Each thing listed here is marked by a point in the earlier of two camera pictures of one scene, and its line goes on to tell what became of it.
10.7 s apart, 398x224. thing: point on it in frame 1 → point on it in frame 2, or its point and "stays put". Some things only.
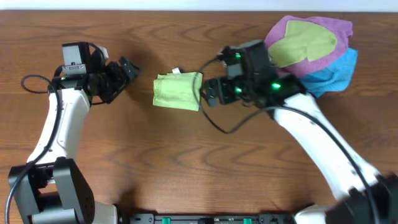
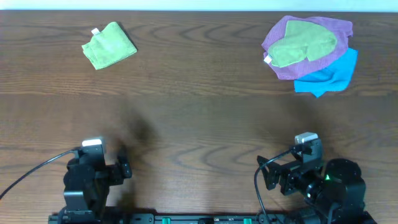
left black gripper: (117, 76) → (123, 168)
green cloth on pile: (302, 40) stays put
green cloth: (176, 90) → (107, 46)
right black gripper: (222, 85) → (289, 172)
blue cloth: (337, 77) stays put
